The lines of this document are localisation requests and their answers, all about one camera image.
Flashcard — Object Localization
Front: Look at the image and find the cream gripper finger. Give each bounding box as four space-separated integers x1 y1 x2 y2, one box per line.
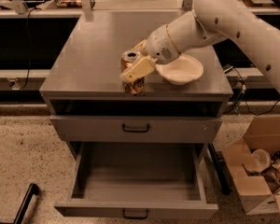
119 56 157 82
134 39 147 56

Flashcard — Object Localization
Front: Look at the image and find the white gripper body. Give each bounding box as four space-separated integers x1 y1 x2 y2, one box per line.
146 25 179 63

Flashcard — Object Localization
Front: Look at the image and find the orange soda can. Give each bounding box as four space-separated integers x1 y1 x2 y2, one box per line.
120 50 145 95

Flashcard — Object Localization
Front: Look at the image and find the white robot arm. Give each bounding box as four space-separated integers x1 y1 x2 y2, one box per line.
120 0 280 94

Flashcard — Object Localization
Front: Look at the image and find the grey drawer cabinet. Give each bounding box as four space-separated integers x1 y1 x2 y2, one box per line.
40 10 231 154

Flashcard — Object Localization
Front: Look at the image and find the grey upper drawer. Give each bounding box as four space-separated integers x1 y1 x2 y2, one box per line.
50 116 221 143

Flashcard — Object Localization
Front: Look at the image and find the grey open middle drawer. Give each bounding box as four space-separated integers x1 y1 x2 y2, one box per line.
55 143 218 219

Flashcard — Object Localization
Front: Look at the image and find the white paper bowl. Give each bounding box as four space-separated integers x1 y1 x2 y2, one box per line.
156 55 203 85

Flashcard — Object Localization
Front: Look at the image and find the black floor leg right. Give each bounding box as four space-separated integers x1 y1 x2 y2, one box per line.
208 143 231 195

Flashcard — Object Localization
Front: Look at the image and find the cardboard box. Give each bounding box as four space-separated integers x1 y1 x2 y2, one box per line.
222 117 280 215

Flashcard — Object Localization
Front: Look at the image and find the white cup in box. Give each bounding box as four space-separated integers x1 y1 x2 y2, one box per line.
252 148 271 172

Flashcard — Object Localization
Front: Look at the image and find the black bar on floor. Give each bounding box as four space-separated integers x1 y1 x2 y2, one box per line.
13 183 39 224

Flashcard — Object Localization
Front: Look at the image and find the dark crumpled bag in box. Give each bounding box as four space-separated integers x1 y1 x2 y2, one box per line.
261 151 280 194

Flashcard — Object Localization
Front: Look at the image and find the black cable right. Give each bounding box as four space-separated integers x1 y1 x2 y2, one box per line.
223 64 280 117

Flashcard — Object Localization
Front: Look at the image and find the black cable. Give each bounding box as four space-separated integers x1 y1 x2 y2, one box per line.
223 64 280 117
20 7 38 91

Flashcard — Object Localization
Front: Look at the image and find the black cable left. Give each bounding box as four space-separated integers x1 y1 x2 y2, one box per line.
20 7 38 91

